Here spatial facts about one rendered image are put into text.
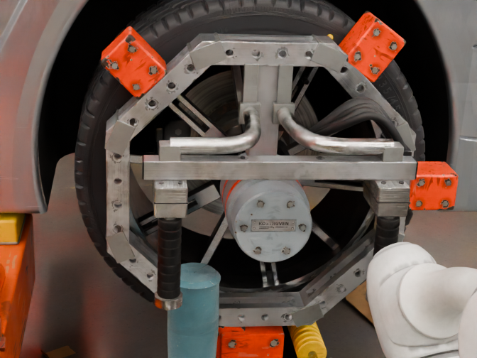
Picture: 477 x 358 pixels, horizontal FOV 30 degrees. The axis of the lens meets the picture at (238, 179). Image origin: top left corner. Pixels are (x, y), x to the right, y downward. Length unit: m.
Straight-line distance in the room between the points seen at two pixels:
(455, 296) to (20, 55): 0.90
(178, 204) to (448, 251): 2.24
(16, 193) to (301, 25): 0.62
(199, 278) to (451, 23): 0.67
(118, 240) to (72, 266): 1.60
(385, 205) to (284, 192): 0.16
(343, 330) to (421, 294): 1.69
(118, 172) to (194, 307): 0.26
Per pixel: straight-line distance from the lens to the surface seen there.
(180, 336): 1.54
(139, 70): 1.48
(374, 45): 1.53
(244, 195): 1.44
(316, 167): 1.36
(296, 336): 1.78
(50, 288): 3.05
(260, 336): 1.69
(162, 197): 1.32
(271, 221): 1.43
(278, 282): 1.76
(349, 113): 1.44
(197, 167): 1.34
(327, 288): 1.68
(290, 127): 1.43
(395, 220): 1.40
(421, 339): 1.20
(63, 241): 3.37
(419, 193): 1.64
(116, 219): 1.57
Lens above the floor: 1.44
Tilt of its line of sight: 21 degrees down
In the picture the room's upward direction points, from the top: 3 degrees clockwise
